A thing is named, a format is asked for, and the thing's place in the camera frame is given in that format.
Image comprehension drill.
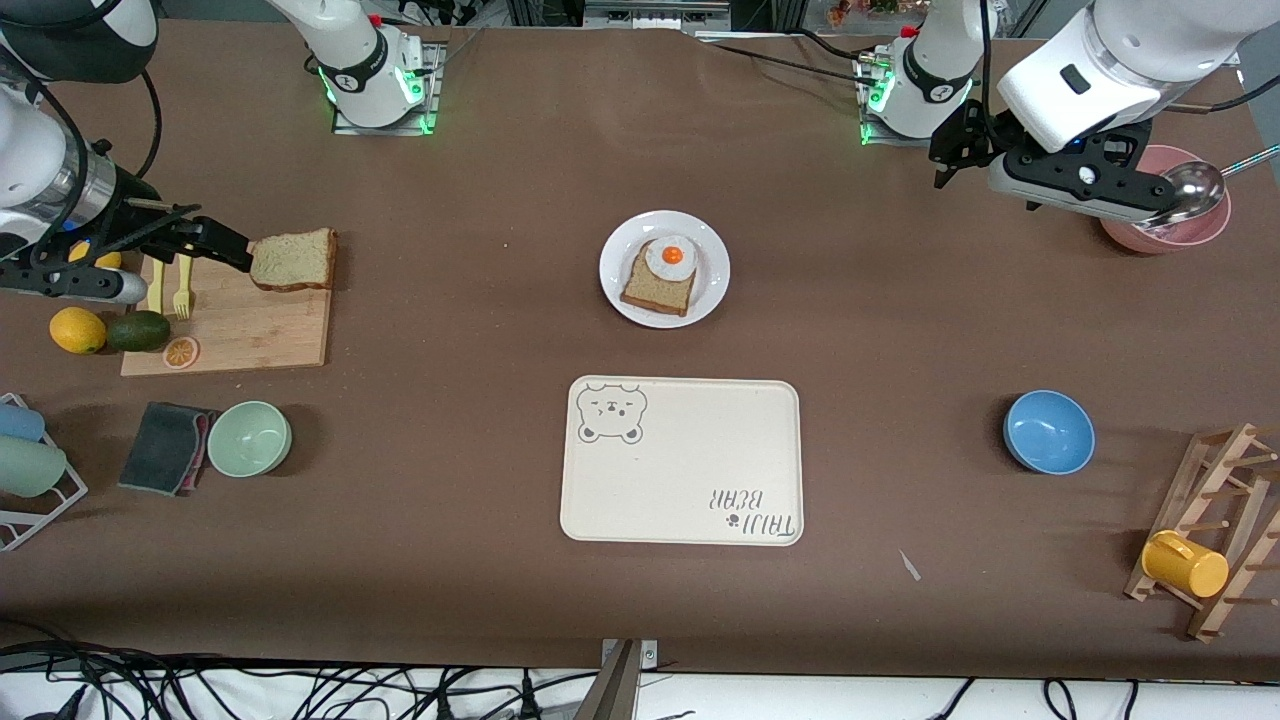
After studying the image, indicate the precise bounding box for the brown crust bread slice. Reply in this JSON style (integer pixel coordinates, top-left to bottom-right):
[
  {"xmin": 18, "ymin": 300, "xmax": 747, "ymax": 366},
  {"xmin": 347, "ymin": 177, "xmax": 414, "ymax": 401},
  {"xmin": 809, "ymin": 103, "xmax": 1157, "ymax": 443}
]
[
  {"xmin": 620, "ymin": 240, "xmax": 698, "ymax": 318},
  {"xmin": 248, "ymin": 228, "xmax": 339, "ymax": 293}
]

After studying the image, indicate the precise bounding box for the round white plate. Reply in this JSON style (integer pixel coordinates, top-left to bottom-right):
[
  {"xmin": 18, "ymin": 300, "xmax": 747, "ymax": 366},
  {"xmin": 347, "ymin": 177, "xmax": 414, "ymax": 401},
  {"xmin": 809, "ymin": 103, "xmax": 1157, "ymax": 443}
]
[{"xmin": 599, "ymin": 210, "xmax": 731, "ymax": 329}]

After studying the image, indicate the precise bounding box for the toy fried egg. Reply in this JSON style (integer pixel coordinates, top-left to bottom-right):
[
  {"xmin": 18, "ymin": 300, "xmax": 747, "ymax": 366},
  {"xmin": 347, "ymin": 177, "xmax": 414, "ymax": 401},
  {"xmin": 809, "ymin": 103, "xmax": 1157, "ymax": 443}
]
[{"xmin": 643, "ymin": 235, "xmax": 698, "ymax": 281}]

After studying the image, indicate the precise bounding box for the steel ladle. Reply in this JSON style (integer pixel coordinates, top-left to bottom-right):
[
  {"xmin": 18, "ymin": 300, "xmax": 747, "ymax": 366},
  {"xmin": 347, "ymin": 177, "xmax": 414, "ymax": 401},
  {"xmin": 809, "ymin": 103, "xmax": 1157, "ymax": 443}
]
[{"xmin": 1148, "ymin": 145, "xmax": 1280, "ymax": 227}]

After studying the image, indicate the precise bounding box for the wooden cutting board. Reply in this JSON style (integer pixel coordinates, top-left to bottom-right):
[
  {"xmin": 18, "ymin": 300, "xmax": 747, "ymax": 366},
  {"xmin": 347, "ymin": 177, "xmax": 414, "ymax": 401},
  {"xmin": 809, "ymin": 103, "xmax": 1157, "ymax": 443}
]
[{"xmin": 120, "ymin": 237, "xmax": 338, "ymax": 378}]

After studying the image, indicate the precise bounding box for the dark green avocado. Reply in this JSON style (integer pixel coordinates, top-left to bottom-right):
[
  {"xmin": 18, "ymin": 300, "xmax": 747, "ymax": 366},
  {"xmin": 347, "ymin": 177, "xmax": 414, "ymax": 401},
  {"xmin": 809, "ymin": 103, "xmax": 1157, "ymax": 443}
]
[{"xmin": 105, "ymin": 310, "xmax": 172, "ymax": 353}]

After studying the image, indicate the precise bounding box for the pink bowl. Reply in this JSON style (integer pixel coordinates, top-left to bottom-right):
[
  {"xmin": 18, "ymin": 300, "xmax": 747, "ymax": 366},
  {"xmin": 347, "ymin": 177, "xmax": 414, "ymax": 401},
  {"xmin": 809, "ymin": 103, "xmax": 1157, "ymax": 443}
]
[{"xmin": 1100, "ymin": 145, "xmax": 1232, "ymax": 255}]

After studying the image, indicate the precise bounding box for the pale green bowl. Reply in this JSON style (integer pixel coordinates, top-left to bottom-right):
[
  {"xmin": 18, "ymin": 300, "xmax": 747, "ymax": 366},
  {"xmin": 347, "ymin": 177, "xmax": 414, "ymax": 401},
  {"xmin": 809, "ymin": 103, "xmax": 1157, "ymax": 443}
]
[{"xmin": 207, "ymin": 401, "xmax": 293, "ymax": 478}]

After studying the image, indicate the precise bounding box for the pink cloth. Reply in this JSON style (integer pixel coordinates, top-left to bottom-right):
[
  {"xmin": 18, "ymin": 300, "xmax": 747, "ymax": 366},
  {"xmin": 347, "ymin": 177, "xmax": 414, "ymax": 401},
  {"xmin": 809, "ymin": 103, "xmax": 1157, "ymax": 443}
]
[{"xmin": 180, "ymin": 410, "xmax": 221, "ymax": 493}]

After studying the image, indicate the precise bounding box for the dark grey sponge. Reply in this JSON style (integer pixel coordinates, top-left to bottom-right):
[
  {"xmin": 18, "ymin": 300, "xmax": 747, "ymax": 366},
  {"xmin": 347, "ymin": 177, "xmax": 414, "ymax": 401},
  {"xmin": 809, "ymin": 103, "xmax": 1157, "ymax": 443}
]
[{"xmin": 118, "ymin": 402, "xmax": 206, "ymax": 497}]

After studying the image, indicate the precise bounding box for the light blue cup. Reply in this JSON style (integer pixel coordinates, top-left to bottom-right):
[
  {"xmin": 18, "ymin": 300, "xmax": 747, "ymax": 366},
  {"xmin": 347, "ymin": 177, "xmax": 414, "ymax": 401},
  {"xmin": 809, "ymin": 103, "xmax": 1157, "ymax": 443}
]
[{"xmin": 0, "ymin": 403, "xmax": 47, "ymax": 443}]

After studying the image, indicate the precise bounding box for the pale green cup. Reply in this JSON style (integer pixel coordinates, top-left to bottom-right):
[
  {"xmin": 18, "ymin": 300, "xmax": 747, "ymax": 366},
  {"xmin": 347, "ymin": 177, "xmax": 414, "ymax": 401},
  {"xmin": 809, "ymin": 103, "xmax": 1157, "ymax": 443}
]
[{"xmin": 0, "ymin": 436, "xmax": 68, "ymax": 498}]

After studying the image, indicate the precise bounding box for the blue bowl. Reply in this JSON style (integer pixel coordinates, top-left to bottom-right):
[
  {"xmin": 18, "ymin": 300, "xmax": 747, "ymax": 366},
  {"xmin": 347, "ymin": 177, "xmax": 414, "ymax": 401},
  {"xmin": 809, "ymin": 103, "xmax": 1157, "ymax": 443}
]
[{"xmin": 1003, "ymin": 390, "xmax": 1096, "ymax": 475}]

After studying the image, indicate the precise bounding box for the wooden peg rack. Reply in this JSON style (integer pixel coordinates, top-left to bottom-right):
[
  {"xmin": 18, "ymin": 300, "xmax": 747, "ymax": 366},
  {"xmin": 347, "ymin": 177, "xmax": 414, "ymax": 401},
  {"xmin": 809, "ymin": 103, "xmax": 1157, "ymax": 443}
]
[{"xmin": 1124, "ymin": 423, "xmax": 1280, "ymax": 643}]

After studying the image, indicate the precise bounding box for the cream bear print tray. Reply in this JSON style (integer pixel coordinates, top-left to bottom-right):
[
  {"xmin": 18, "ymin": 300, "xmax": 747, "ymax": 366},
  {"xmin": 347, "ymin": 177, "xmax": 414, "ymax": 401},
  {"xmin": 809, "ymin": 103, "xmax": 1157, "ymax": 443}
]
[{"xmin": 559, "ymin": 376, "xmax": 805, "ymax": 547}]

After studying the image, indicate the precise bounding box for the yellow cup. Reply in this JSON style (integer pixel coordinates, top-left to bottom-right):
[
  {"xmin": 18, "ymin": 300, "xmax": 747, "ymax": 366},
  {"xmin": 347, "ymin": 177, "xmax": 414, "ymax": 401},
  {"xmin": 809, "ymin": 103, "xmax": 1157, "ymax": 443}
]
[{"xmin": 1141, "ymin": 530, "xmax": 1230, "ymax": 599}]

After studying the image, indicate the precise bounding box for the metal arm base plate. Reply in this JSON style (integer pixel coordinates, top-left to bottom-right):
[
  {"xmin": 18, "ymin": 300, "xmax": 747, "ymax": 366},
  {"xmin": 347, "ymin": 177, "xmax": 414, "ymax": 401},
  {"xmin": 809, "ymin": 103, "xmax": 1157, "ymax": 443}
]
[
  {"xmin": 853, "ymin": 50, "xmax": 936, "ymax": 148},
  {"xmin": 332, "ymin": 40, "xmax": 446, "ymax": 136}
]

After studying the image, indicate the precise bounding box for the black table cable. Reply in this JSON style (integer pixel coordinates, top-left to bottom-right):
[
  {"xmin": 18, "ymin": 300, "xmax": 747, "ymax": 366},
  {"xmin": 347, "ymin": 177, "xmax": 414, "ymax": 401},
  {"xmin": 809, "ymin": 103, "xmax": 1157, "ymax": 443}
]
[{"xmin": 700, "ymin": 35, "xmax": 876, "ymax": 86}]

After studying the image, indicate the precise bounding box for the white wire rack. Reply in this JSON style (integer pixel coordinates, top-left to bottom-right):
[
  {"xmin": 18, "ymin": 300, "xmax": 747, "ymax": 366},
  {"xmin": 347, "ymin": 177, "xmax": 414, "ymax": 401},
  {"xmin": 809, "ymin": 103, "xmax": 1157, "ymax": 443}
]
[{"xmin": 0, "ymin": 393, "xmax": 89, "ymax": 552}]

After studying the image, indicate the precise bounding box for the grey metal frame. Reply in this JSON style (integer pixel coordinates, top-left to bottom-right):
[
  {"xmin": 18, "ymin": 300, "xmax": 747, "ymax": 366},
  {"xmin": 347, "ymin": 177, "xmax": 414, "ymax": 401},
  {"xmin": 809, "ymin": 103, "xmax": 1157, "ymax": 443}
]
[{"xmin": 585, "ymin": 0, "xmax": 731, "ymax": 31}]

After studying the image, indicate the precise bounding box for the grey metal bracket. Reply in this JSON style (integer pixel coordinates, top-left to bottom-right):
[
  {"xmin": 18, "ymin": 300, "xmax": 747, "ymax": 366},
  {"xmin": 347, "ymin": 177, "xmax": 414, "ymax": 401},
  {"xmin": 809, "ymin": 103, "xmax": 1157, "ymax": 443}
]
[{"xmin": 575, "ymin": 638, "xmax": 661, "ymax": 720}]

